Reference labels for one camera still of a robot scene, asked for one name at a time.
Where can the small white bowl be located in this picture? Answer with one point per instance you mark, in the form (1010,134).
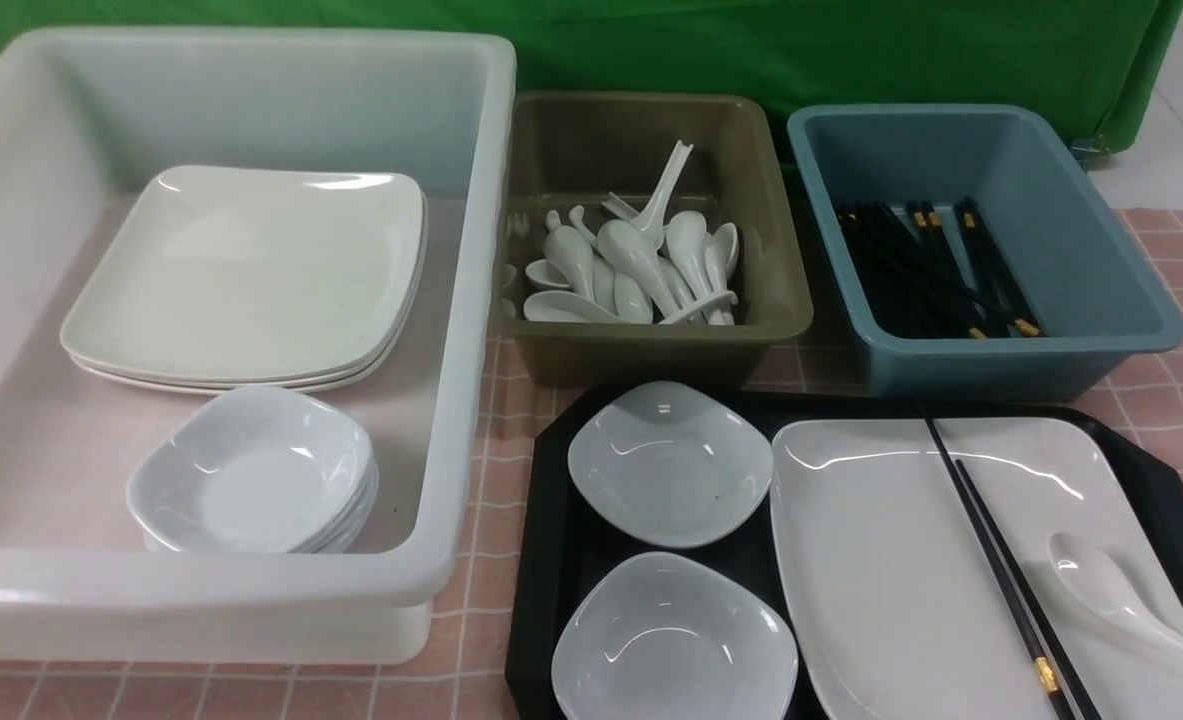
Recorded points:
(664,637)
(671,466)

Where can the large white rectangular plate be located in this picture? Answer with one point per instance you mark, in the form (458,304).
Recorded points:
(896,611)

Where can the white ceramic soup spoon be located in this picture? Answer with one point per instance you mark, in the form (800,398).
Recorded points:
(1098,583)

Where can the pile of white spoons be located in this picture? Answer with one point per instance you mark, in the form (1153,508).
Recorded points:
(643,267)

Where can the olive green plastic bin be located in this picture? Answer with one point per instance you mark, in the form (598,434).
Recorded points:
(574,148)

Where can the bundle of black chopsticks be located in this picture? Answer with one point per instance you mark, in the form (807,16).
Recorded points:
(924,286)

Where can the stack of small white bowls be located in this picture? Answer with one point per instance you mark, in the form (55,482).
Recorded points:
(258,470)

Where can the stack of white square plates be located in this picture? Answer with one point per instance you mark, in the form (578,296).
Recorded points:
(223,277)

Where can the blue plastic bin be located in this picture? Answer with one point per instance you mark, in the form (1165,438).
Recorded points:
(1096,297)

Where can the large white plastic tub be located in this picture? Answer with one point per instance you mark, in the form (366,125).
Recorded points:
(89,115)

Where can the pink checkered tablecloth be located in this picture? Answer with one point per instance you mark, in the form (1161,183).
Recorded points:
(458,676)

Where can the green cloth backdrop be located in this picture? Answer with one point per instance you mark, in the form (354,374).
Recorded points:
(1087,67)

